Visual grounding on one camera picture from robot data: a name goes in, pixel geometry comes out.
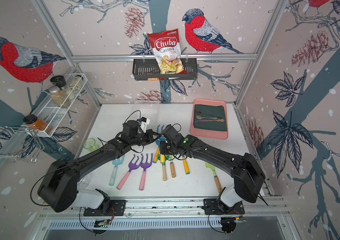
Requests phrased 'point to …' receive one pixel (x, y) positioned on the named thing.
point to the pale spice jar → (76, 83)
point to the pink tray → (201, 133)
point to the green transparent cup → (91, 144)
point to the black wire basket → (147, 69)
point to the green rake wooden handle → (164, 172)
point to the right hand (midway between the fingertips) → (159, 149)
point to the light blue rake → (116, 163)
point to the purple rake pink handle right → (145, 166)
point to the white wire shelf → (53, 114)
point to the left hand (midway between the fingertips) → (163, 133)
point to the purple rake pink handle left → (131, 167)
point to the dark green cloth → (206, 111)
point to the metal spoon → (199, 117)
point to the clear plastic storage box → (149, 109)
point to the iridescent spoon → (202, 121)
